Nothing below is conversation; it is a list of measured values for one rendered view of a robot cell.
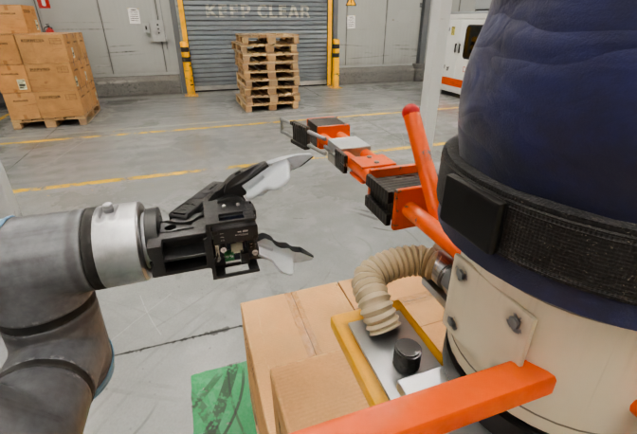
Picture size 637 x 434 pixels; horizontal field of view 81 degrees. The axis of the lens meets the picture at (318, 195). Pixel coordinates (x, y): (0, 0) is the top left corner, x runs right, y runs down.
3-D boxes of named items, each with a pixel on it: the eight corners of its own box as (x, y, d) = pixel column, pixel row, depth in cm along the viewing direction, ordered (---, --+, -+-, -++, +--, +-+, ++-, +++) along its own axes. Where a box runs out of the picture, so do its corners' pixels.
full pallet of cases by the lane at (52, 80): (87, 124, 599) (55, 3, 525) (12, 130, 569) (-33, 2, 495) (101, 109, 703) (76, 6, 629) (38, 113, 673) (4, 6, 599)
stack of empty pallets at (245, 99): (302, 108, 710) (300, 34, 654) (245, 112, 678) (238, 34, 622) (285, 97, 820) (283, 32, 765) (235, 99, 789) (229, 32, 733)
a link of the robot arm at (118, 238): (119, 258, 46) (100, 188, 42) (161, 251, 48) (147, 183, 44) (107, 305, 39) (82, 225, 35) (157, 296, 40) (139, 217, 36)
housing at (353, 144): (371, 168, 71) (373, 145, 69) (337, 171, 69) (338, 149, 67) (356, 156, 77) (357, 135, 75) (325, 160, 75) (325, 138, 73)
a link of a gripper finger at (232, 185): (284, 183, 45) (230, 228, 46) (282, 178, 47) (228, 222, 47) (260, 156, 43) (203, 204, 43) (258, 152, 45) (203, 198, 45)
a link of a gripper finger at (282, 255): (311, 293, 48) (250, 270, 44) (299, 267, 54) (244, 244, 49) (324, 275, 48) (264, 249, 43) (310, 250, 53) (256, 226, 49)
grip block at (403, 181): (450, 220, 52) (457, 182, 49) (388, 232, 49) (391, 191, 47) (417, 196, 59) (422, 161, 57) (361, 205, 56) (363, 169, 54)
